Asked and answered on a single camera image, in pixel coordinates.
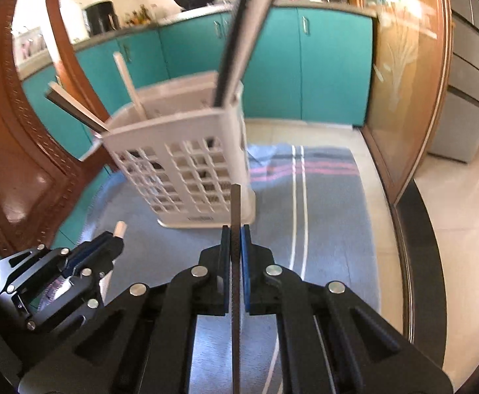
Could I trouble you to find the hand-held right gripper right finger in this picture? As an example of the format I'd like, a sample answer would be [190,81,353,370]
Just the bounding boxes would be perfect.
[241,225,454,394]

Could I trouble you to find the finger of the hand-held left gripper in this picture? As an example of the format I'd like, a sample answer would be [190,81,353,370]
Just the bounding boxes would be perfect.
[5,239,125,334]
[0,232,115,297]

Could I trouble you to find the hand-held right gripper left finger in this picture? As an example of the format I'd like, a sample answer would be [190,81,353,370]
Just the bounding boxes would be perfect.
[59,225,231,394]

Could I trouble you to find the white plastic utensil basket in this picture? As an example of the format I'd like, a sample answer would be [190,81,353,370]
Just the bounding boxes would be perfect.
[100,71,257,229]

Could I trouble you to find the blue striped cloth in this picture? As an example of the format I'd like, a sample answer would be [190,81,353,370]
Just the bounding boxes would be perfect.
[38,143,382,394]

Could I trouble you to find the carved wooden chair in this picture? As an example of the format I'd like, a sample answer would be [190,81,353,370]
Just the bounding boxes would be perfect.
[0,0,117,255]

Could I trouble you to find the white dish rack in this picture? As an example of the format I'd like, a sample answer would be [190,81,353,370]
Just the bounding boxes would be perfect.
[11,27,47,64]

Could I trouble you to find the wooden framed glass door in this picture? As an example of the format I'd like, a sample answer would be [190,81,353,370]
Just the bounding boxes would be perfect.
[344,0,454,206]

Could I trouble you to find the black kitchen appliance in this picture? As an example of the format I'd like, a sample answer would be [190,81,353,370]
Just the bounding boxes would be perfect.
[82,1,120,36]

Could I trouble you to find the grey kitchen countertop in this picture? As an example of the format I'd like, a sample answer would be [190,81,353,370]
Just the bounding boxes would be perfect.
[18,0,377,80]

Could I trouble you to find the condiment bottles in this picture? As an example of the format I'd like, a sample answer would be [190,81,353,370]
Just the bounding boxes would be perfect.
[125,4,160,25]

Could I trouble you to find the grey drawer cabinet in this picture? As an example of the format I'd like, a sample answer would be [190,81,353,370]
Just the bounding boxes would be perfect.
[426,0,479,163]

